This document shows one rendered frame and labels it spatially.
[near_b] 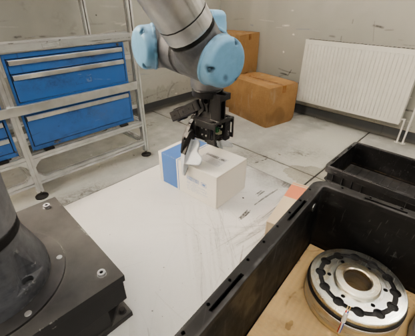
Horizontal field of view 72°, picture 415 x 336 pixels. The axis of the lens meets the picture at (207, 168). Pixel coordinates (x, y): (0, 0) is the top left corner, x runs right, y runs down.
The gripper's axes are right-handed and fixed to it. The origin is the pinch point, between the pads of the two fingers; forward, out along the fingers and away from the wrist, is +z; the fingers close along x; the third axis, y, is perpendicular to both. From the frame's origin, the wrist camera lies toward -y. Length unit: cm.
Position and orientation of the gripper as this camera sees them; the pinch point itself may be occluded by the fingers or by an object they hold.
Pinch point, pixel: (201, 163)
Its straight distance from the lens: 75.1
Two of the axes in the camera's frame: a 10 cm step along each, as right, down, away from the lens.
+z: 0.0, 8.6, 5.1
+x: 6.6, -3.8, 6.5
